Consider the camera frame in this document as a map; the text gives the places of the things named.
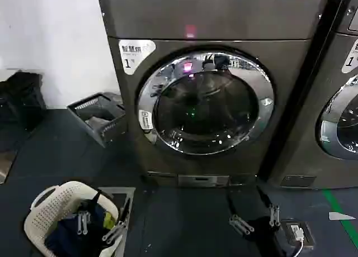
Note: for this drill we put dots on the cream perforated laundry basket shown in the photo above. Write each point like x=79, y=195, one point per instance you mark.
x=64, y=195

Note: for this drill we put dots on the round glass dryer door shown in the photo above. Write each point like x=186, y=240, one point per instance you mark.
x=207, y=103

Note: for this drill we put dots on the small white door sticker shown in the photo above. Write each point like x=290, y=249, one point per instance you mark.
x=145, y=119

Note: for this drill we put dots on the grey metal floor plate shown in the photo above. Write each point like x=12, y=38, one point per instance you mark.
x=118, y=197

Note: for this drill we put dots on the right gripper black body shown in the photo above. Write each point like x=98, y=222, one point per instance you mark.
x=267, y=234

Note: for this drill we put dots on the chrome-rimmed round dryer door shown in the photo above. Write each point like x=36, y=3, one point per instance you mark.
x=344, y=120

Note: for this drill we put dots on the dryer lower service hatch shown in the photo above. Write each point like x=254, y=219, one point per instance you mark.
x=202, y=180

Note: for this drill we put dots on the grey dryer with pink light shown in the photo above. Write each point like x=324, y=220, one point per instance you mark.
x=218, y=19

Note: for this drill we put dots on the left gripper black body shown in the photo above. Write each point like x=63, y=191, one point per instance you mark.
x=95, y=244

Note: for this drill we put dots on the white number label sticker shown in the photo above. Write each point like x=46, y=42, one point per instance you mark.
x=137, y=51
x=351, y=57

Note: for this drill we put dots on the grey dryer with display panel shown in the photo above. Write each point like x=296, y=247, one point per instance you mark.
x=305, y=106

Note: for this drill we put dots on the dark blue garment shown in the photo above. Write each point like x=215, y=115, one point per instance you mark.
x=61, y=238

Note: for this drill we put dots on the green floor tape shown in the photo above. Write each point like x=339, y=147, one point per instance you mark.
x=339, y=209

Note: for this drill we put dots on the white arrow floor marker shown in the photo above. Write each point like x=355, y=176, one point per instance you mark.
x=339, y=216

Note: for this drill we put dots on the black plastic crate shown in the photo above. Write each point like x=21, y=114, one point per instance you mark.
x=19, y=100

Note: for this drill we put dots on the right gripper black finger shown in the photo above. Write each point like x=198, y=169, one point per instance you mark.
x=274, y=216
x=240, y=223

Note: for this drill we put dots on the grey plastic tray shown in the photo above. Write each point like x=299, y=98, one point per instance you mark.
x=98, y=116

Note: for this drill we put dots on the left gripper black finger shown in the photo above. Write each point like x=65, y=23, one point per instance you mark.
x=114, y=231
x=84, y=222

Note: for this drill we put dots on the silver metal floor sheet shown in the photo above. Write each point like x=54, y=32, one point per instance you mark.
x=5, y=167

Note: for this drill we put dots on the yellow-green cloth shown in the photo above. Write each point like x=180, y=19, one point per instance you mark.
x=109, y=219

